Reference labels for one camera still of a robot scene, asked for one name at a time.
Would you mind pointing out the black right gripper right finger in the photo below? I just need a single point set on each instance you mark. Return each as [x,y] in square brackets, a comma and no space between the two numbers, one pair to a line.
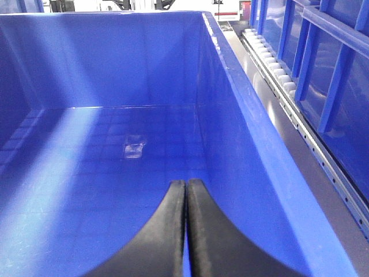
[217,247]

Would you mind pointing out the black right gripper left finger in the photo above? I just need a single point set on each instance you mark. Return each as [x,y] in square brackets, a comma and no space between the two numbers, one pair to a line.
[157,249]

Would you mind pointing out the large blue target bin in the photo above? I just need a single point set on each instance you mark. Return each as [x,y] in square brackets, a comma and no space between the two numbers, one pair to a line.
[101,111]

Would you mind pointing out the blue crate right side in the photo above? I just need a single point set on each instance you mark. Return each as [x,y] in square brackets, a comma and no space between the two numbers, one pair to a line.
[323,47]

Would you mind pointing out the white roller rail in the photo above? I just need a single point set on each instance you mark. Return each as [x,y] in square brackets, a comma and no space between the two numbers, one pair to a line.
[284,88]

